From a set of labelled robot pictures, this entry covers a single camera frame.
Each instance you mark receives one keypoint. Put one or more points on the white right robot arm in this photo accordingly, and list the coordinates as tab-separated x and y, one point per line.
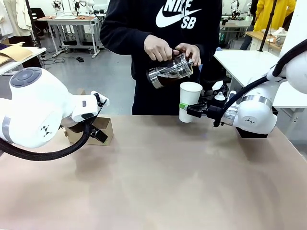
256	115

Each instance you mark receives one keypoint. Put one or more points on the person in yellow jacket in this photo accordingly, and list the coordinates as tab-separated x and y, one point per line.
271	14

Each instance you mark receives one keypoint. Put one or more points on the black tripod pole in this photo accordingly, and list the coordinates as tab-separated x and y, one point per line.
33	24
267	26

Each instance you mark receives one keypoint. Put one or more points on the person's left hand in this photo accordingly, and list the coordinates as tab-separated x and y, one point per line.
192	52

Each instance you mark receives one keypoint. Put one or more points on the white paper cup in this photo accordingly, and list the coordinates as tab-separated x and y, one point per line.
189	95

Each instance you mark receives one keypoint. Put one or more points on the white side table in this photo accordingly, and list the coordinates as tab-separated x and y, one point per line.
244	64

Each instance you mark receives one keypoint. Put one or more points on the brown-topped white workbench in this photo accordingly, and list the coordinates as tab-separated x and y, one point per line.
72	20

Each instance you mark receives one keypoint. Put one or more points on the black foot pedal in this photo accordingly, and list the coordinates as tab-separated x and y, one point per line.
79	59

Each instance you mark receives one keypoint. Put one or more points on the small cardboard box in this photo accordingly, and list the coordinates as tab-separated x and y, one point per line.
81	91

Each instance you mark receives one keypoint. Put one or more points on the black office chair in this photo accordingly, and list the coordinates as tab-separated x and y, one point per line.
37	19

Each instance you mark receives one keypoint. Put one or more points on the brown paper bags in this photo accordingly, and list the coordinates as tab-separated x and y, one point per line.
12	54

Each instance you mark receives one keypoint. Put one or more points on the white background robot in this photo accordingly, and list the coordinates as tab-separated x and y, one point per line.
72	6

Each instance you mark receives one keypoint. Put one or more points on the glass french press with coffee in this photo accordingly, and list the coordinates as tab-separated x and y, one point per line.
171	70

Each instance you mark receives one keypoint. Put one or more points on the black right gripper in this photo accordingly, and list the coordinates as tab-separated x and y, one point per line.
216	113

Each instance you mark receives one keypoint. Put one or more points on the white bowls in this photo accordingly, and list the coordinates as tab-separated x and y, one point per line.
279	36

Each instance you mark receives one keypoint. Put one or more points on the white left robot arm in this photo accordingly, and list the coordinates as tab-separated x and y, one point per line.
36	107

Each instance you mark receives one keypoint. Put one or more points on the white table with bags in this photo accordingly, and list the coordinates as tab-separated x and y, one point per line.
24	60

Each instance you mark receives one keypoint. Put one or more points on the person's right hand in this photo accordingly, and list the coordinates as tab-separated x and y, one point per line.
158	49

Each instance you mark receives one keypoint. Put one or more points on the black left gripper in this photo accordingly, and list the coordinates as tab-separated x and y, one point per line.
72	125

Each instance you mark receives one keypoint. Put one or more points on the person's black hoodie torso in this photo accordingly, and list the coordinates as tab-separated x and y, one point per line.
144	21

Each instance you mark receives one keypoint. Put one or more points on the brown cardboard cup carrier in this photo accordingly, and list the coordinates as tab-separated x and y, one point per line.
105	129

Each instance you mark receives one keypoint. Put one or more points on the person's right forearm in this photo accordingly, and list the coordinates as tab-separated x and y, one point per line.
122	38

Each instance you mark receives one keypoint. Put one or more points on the wooden table with dishes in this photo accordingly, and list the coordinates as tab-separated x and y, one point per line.
263	38

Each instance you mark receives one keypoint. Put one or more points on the white hanging coats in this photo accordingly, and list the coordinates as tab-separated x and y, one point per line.
14	16

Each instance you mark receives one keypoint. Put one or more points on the person's left forearm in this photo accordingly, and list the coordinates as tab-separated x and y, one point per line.
211	40

